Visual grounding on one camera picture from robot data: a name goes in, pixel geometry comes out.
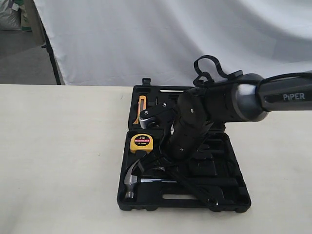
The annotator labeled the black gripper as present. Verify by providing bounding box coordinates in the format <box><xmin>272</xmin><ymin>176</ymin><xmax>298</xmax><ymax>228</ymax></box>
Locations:
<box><xmin>141</xmin><ymin>119</ymin><xmax>212</xmax><ymax>175</ymax></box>

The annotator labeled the black adjustable wrench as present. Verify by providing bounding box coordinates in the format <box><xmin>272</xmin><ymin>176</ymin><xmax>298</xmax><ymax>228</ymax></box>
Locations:
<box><xmin>138</xmin><ymin>159</ymin><xmax>218</xmax><ymax>207</ymax></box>

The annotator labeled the claw hammer black grip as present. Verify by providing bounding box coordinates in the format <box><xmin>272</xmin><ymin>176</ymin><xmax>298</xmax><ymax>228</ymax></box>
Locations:
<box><xmin>124</xmin><ymin>160</ymin><xmax>238</xmax><ymax>198</ymax></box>

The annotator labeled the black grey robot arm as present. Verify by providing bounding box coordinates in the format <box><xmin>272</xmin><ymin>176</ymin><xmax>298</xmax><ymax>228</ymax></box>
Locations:
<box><xmin>138</xmin><ymin>71</ymin><xmax>312</xmax><ymax>172</ymax></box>

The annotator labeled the black plastic tool case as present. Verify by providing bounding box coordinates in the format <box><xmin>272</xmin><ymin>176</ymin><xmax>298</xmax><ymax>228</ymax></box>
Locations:
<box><xmin>117</xmin><ymin>78</ymin><xmax>251</xmax><ymax>213</ymax></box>

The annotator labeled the yellow tape measure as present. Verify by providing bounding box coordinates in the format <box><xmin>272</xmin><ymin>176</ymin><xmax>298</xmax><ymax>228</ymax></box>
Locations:
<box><xmin>129</xmin><ymin>134</ymin><xmax>154</xmax><ymax>154</ymax></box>

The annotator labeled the orange utility knife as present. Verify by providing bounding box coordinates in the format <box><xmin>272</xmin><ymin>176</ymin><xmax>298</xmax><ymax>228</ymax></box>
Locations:
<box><xmin>133</xmin><ymin>95</ymin><xmax>147</xmax><ymax>124</ymax></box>

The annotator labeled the white backdrop cloth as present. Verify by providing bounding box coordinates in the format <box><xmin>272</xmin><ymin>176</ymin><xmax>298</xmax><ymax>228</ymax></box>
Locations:
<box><xmin>35</xmin><ymin>0</ymin><xmax>312</xmax><ymax>86</ymax></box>

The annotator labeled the black backdrop stand pole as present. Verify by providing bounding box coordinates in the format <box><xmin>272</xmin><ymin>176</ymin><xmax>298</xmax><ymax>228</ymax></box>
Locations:
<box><xmin>40</xmin><ymin>19</ymin><xmax>61</xmax><ymax>85</ymax></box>

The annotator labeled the white sack in background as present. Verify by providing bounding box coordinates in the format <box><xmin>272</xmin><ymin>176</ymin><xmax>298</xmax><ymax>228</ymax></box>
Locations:
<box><xmin>0</xmin><ymin>0</ymin><xmax>24</xmax><ymax>31</ymax></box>

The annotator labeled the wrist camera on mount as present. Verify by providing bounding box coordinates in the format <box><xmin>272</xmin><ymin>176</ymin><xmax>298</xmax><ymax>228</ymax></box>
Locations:
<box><xmin>139</xmin><ymin>102</ymin><xmax>176</xmax><ymax>129</ymax></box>

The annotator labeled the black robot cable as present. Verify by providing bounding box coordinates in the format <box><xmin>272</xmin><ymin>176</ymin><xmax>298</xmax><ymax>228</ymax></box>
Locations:
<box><xmin>190</xmin><ymin>55</ymin><xmax>312</xmax><ymax>93</ymax></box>

